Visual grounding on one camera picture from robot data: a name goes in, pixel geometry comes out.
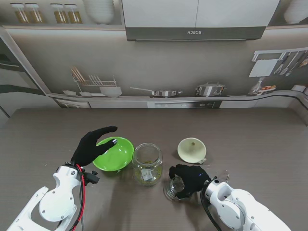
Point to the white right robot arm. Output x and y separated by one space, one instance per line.
238 207

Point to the green plastic bowl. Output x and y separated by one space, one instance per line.
118 154

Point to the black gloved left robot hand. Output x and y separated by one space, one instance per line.
87 148

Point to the cream plastic funnel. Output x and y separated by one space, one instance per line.
190 151

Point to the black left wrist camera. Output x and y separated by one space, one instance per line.
92 178

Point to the clear glass jar lid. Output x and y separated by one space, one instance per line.
173 188

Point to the clear glass jar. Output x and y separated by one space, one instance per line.
147 168

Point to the mung beans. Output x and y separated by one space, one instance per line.
148 178

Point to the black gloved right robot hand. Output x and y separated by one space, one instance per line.
192 179

